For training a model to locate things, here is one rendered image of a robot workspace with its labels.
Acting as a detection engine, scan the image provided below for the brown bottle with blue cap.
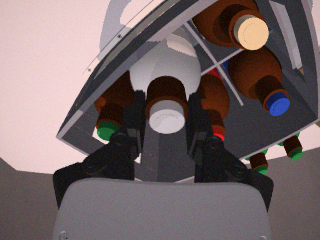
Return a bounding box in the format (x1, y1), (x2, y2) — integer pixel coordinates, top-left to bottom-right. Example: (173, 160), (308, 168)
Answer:
(222, 45), (290, 116)

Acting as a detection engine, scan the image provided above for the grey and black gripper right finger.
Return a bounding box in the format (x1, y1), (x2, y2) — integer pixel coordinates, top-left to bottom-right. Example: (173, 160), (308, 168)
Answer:
(185, 92), (274, 213)

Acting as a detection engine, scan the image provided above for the brown bottle with green cap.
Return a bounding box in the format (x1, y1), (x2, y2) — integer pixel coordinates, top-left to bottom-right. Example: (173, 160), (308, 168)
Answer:
(94, 70), (135, 141)

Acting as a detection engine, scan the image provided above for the brown bottle with beige cap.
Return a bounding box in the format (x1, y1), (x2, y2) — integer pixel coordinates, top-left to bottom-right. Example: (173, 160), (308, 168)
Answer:
(191, 0), (269, 50)

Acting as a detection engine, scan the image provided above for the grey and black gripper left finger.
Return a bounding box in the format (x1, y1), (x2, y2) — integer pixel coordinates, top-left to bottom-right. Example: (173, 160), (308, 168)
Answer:
(53, 90), (146, 210)

